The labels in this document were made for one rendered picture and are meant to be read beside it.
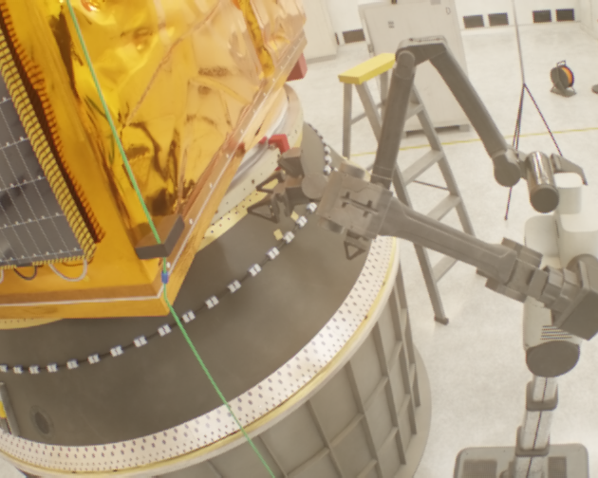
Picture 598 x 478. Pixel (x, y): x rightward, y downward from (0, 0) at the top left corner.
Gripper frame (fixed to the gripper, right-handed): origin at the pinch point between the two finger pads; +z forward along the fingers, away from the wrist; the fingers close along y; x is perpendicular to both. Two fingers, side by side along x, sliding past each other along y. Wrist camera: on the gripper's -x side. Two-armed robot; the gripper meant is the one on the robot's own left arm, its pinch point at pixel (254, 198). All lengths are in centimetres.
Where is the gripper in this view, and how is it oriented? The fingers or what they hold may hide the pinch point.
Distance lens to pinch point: 131.3
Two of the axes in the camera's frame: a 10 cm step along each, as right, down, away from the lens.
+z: -9.5, 1.1, 2.8
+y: -1.6, 5.9, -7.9
